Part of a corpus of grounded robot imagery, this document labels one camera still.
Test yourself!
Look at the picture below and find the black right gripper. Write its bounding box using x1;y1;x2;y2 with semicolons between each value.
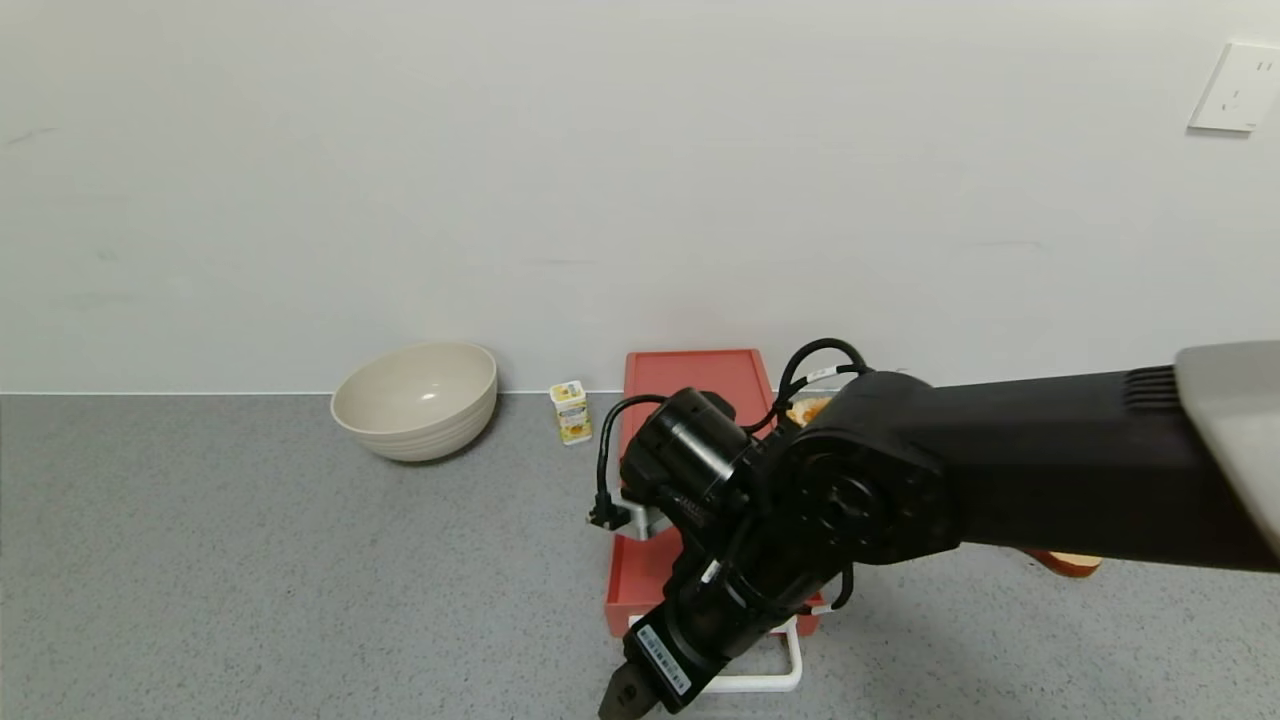
598;559;769;720

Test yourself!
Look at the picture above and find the red drawer with white handle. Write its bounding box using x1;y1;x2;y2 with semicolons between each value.
604;500;826;694

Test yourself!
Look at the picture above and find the small yellow juice carton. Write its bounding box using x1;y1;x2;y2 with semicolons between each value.
550;380;593;447

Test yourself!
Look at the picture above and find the beige ribbed bowl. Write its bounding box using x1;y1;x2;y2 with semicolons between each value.
331;342;498;462

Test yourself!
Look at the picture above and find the brown toast slice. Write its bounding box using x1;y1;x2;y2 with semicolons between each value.
1025;548;1103;579

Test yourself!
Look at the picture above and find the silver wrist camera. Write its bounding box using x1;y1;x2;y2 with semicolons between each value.
620;490;674;542

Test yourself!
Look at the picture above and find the black camera cable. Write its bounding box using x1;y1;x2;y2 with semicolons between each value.
587;394;671;531

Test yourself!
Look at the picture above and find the black cable with white tags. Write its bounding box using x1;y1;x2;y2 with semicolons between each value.
768;338;873;426

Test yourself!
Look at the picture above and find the white wall outlet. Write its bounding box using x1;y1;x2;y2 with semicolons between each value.
1188;41;1280;133

